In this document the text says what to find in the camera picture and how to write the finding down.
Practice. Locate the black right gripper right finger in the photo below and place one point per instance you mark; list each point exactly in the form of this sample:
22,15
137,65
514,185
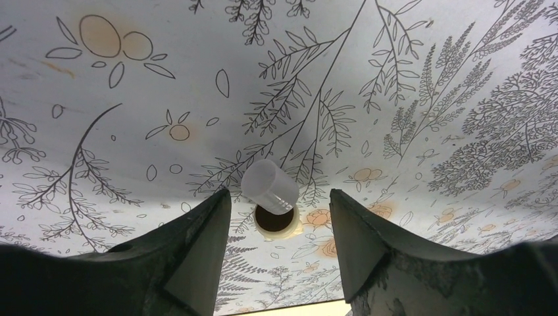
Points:
387,270

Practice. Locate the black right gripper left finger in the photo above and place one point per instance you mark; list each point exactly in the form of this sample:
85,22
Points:
172,270

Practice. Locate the cream envelope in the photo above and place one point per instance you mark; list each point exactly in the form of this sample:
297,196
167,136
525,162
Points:
334,308

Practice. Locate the floral patterned table mat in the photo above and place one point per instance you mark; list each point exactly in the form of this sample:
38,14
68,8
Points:
119,116

